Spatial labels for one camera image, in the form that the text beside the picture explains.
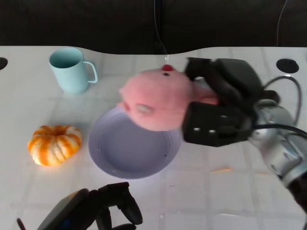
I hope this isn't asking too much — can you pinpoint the pink plush bunny doll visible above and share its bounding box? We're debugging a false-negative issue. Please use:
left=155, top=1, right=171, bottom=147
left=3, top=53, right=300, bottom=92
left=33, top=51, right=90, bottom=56
left=118, top=64, right=220, bottom=132

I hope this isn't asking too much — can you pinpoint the lavender round plate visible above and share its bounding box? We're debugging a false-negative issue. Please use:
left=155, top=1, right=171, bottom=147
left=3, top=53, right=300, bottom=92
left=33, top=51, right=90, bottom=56
left=88, top=106, right=182, bottom=180

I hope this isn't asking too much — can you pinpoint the black straight wrist cable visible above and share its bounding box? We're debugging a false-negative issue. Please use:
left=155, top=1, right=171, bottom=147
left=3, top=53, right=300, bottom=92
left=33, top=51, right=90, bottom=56
left=219, top=124, right=307, bottom=141

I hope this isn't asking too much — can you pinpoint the orange white striped pumpkin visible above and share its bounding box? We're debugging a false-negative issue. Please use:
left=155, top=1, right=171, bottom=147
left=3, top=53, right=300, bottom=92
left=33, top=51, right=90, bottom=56
left=27, top=125, right=83, bottom=167

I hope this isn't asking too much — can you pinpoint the black backdrop cloth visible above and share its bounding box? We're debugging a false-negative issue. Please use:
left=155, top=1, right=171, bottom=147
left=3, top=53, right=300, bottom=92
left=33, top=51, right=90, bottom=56
left=0, top=0, right=307, bottom=55

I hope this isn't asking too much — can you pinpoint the black looped wrist cable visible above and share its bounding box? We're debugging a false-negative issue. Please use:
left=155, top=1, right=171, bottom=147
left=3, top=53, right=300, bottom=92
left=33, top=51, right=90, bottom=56
left=262, top=75, right=302, bottom=126

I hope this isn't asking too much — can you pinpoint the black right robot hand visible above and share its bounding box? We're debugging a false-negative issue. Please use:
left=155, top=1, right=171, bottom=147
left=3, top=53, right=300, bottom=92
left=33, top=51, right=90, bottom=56
left=181, top=57, right=282, bottom=148

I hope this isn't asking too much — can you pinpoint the light blue plastic mug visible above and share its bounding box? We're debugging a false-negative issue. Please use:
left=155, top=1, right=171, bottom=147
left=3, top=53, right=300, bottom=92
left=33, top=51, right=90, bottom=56
left=49, top=47, right=98, bottom=94

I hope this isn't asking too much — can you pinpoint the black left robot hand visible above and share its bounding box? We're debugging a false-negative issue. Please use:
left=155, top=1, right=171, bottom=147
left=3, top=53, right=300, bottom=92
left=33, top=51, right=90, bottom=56
left=37, top=181, right=144, bottom=230

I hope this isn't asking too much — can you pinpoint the thin grey hanging cable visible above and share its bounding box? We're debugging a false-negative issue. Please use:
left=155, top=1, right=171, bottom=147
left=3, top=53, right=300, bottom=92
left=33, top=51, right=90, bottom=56
left=275, top=0, right=289, bottom=47
left=153, top=0, right=170, bottom=57

